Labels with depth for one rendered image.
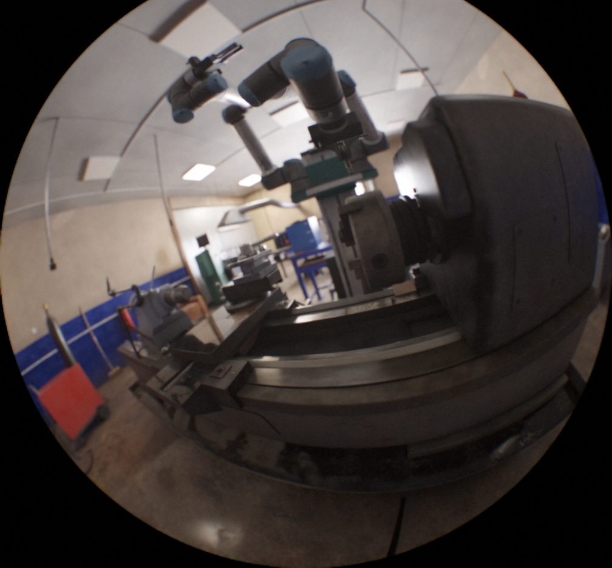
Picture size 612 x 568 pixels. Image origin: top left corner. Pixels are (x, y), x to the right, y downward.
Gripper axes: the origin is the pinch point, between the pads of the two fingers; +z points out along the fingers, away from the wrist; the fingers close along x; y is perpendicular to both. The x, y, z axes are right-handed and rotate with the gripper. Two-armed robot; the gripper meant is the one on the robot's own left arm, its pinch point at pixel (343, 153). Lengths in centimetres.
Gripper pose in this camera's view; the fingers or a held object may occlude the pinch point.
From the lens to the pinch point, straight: 61.1
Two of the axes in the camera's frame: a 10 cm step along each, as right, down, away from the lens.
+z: 3.5, 0.9, 9.3
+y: 2.0, 9.6, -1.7
